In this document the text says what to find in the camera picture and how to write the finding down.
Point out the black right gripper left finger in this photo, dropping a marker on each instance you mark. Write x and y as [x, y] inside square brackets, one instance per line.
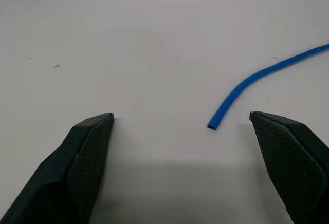
[66, 172]

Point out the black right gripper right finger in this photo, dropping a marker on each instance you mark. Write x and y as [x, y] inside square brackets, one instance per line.
[295, 162]

